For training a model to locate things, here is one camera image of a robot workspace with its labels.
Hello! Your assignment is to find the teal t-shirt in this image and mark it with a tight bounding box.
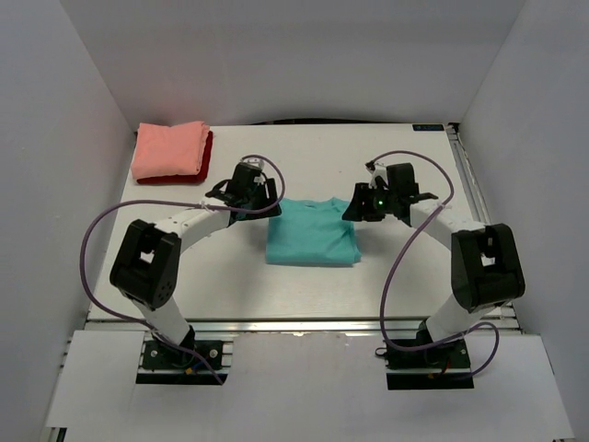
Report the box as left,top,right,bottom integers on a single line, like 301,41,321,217
265,197,361,267

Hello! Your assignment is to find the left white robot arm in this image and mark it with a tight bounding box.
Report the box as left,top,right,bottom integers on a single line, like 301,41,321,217
110,155,283,349

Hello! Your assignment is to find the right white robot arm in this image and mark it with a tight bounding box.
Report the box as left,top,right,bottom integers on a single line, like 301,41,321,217
342,161,525,353

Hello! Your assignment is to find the folded red t-shirt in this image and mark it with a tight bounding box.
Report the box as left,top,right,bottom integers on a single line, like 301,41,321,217
131,132,214,185

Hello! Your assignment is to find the black strip behind table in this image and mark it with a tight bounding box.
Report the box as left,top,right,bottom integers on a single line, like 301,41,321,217
250,118,445,131

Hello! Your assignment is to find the folded pink t-shirt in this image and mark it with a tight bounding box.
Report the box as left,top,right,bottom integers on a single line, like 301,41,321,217
131,121,213,184

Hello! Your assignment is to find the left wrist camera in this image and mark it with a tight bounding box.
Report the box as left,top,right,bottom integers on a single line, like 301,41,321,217
240,157,264,170

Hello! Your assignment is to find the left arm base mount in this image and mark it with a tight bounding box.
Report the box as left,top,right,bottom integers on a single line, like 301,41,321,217
135,337,232,386

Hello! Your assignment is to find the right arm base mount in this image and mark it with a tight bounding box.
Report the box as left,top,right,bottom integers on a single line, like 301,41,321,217
375,340,474,391

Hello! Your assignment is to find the aluminium front rail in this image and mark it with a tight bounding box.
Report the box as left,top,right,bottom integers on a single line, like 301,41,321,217
85,309,521,332

